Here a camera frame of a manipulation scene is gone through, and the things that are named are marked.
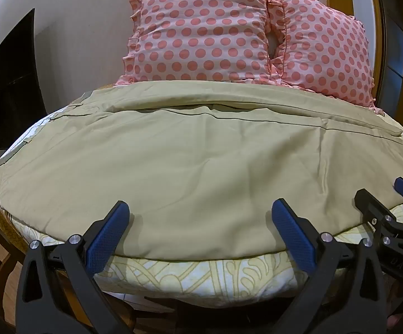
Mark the yellow wooden door frame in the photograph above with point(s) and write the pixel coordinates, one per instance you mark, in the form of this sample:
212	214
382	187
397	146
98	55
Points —
364	3

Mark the pink polka dot pillow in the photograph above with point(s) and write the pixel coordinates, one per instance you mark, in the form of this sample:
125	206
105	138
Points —
201	31
326	48

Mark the yellow patterned bed sheet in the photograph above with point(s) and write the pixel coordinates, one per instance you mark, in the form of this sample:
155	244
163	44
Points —
194	280

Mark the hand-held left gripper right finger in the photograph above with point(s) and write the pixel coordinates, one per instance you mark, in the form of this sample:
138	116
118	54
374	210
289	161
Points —
293	240

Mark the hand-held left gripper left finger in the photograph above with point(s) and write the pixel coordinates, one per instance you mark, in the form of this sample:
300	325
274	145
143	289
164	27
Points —
104	240

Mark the khaki bed cover sheet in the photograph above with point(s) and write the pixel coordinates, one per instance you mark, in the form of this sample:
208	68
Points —
187	167

